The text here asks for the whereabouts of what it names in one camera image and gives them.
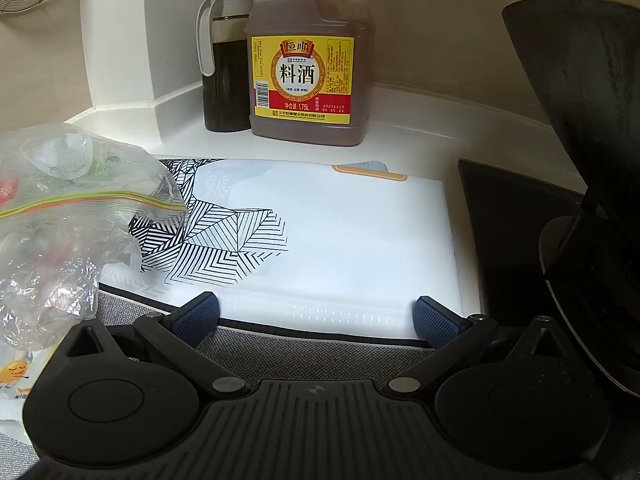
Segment clear zip bag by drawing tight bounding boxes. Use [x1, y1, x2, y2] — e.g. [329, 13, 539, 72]
[0, 125, 193, 356]

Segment dark soy sauce dispenser bottle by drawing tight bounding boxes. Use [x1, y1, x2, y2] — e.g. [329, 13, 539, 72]
[196, 0, 257, 133]

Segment black wok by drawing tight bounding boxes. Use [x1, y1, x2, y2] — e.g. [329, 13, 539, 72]
[501, 0, 640, 401]

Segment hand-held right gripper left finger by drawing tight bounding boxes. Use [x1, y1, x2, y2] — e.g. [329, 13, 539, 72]
[60, 292, 252, 402]

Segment black stove top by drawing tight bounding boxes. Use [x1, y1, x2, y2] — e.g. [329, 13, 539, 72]
[457, 159, 591, 321]

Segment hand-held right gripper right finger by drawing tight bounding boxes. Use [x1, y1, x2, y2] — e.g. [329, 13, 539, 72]
[387, 296, 571, 401]

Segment yellow print drink pouch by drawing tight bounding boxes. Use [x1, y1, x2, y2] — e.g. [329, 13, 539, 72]
[0, 347, 51, 428]

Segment grey fabric mat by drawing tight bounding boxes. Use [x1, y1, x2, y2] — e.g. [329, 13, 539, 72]
[0, 280, 441, 480]

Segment white geometric print cutting board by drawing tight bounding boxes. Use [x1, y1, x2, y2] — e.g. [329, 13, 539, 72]
[97, 156, 481, 348]

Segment clear plastic cup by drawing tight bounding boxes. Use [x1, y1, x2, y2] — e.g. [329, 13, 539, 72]
[27, 129, 96, 183]

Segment cooking wine jug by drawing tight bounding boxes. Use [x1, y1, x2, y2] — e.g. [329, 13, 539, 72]
[245, 0, 376, 148]

